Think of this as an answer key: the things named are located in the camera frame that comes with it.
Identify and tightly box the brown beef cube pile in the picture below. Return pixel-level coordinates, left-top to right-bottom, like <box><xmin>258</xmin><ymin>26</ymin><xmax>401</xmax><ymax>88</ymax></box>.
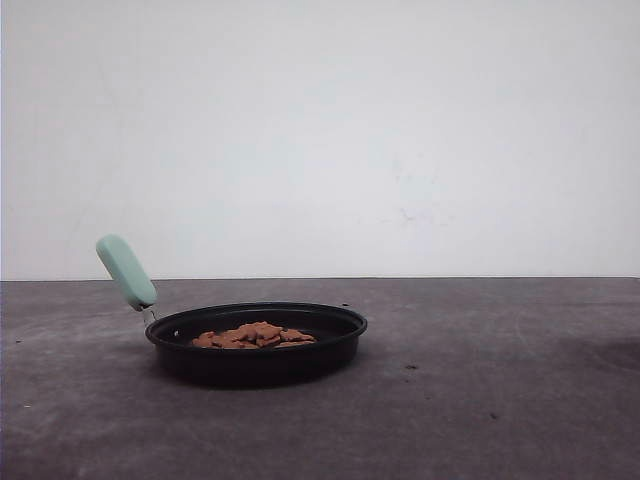
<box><xmin>191</xmin><ymin>322</ymin><xmax>317</xmax><ymax>350</ymax></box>

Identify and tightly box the black frying pan green handle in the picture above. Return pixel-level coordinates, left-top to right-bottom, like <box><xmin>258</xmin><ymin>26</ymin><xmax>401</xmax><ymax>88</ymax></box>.
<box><xmin>96</xmin><ymin>235</ymin><xmax>367</xmax><ymax>388</ymax></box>

